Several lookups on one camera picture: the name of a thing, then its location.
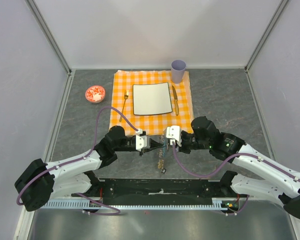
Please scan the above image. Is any white square plate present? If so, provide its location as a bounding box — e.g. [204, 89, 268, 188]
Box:
[132, 82, 173, 116]

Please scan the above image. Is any lilac plastic cup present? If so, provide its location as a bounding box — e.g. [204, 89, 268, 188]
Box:
[171, 59, 187, 84]

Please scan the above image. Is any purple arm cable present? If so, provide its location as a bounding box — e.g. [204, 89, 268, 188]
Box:
[171, 143, 300, 188]
[16, 106, 142, 206]

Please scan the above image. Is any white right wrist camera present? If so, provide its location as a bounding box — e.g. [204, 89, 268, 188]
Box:
[165, 125, 182, 147]

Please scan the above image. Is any red white patterned bowl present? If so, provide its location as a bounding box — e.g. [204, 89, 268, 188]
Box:
[85, 85, 106, 104]

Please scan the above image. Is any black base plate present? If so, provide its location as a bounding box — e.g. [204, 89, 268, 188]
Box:
[83, 178, 247, 206]

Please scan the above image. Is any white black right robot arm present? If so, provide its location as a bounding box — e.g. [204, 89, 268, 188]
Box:
[170, 116, 300, 219]

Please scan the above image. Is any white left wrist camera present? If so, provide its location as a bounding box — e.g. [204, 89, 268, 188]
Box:
[135, 128, 151, 152]

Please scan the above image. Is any orange white checkered cloth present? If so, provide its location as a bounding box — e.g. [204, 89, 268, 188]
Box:
[111, 70, 194, 135]

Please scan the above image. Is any gold knife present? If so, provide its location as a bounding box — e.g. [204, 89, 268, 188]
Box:
[172, 86, 180, 116]

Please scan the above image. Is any keyring chain with keys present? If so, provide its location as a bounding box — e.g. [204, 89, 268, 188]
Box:
[156, 134, 169, 171]

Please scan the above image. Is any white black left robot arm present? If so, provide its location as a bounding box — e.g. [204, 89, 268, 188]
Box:
[14, 126, 164, 212]

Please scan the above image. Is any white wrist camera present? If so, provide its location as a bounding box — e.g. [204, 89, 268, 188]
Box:
[135, 128, 151, 152]
[165, 125, 182, 147]

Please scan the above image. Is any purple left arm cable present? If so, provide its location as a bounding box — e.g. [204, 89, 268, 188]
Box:
[16, 106, 142, 206]

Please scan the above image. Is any blue key tag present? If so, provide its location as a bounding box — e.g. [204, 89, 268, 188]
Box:
[162, 145, 169, 158]

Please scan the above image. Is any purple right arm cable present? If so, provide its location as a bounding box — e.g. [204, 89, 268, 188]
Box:
[171, 143, 300, 188]

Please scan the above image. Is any grey slotted cable duct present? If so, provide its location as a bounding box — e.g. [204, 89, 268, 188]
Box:
[41, 198, 228, 211]

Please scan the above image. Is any gold fork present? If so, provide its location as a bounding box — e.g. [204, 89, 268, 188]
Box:
[119, 89, 129, 122]

